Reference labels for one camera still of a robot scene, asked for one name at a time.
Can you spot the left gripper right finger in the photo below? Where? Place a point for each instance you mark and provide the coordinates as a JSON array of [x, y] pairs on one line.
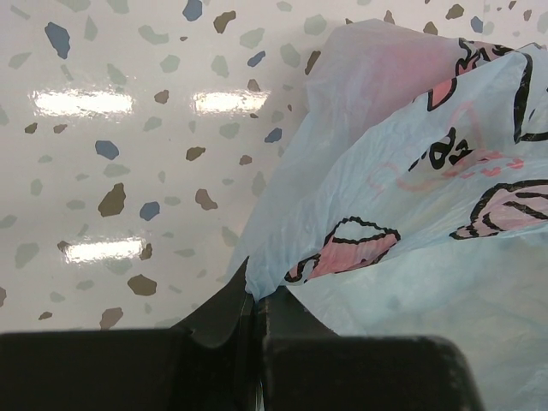
[[306, 366]]

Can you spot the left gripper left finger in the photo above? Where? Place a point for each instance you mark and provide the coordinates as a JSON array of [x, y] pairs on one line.
[[200, 363]]

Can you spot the blue printed plastic bag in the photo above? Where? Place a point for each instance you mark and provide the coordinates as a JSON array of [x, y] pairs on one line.
[[413, 200]]

